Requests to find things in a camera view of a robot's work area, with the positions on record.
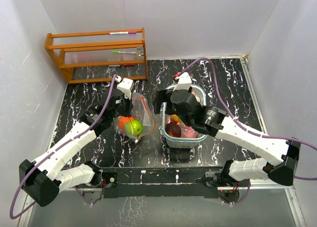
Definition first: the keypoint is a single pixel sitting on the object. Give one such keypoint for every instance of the green marker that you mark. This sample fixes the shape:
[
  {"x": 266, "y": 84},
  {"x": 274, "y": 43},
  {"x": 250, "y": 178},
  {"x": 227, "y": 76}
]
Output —
[{"x": 124, "y": 52}]

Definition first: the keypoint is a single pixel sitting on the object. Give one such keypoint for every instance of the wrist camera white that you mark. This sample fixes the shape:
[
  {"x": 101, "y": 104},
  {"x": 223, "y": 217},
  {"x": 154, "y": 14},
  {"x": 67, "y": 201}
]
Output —
[
  {"x": 126, "y": 86},
  {"x": 184, "y": 81}
]

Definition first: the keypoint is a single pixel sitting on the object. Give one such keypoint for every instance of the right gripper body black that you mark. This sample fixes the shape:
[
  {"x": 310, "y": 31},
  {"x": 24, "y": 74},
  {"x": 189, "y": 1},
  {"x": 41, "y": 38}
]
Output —
[{"x": 163, "y": 96}]

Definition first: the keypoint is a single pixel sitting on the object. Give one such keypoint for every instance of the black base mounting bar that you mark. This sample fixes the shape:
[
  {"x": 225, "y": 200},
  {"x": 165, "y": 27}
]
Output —
[{"x": 166, "y": 182}]

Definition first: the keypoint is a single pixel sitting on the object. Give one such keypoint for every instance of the yellow lemon toy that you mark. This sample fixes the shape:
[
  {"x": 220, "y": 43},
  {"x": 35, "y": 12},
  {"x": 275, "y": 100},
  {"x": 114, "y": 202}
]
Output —
[{"x": 175, "y": 118}]

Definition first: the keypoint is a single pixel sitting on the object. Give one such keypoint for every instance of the clear zip bag orange zipper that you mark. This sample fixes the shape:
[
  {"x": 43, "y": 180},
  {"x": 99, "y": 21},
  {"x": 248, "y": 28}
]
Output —
[{"x": 142, "y": 113}]

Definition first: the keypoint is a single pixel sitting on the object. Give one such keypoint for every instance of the wooden shelf rack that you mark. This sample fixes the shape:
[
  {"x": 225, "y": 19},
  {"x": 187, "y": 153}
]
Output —
[{"x": 71, "y": 51}]

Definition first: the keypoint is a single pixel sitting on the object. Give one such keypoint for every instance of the orange persimmon toy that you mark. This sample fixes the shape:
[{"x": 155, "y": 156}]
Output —
[{"x": 122, "y": 121}]

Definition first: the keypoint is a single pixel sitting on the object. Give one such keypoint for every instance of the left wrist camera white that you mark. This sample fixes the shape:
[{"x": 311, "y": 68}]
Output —
[{"x": 126, "y": 86}]

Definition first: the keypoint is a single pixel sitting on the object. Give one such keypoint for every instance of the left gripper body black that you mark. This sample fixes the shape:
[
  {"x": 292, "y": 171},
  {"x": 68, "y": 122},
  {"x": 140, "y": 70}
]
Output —
[{"x": 124, "y": 109}]

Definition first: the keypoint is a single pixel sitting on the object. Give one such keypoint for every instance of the light blue plastic basket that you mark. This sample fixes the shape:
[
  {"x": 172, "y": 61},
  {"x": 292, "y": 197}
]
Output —
[{"x": 186, "y": 143}]

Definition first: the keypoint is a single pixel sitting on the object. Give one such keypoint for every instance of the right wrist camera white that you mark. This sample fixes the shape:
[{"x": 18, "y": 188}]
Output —
[{"x": 184, "y": 81}]

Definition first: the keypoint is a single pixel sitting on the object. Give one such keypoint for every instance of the pink white marker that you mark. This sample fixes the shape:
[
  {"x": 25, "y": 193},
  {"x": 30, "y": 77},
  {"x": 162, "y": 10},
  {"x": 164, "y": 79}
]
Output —
[{"x": 123, "y": 33}]

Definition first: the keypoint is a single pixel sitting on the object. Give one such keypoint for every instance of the green apple toy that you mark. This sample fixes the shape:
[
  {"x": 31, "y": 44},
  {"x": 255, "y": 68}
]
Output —
[{"x": 133, "y": 128}]

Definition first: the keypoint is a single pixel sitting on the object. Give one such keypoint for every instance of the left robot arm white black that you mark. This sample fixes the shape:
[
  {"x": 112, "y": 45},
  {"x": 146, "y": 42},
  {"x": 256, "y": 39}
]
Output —
[{"x": 44, "y": 178}]

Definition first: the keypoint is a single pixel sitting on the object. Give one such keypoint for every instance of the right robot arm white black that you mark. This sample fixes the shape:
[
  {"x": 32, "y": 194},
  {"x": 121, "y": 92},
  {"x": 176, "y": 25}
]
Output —
[{"x": 278, "y": 158}]

